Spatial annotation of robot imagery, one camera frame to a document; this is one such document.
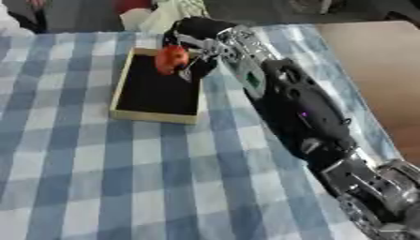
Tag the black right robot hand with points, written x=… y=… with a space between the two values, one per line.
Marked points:
x=199 y=28

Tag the person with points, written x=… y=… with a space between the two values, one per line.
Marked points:
x=22 y=14

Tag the silver and black right robot arm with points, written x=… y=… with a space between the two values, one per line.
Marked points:
x=306 y=115

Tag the red toy fruit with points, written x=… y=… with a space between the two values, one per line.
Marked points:
x=170 y=59

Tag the tan cardboard box black inside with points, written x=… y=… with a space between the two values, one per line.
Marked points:
x=156 y=87

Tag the white bag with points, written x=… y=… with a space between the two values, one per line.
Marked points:
x=164 y=15

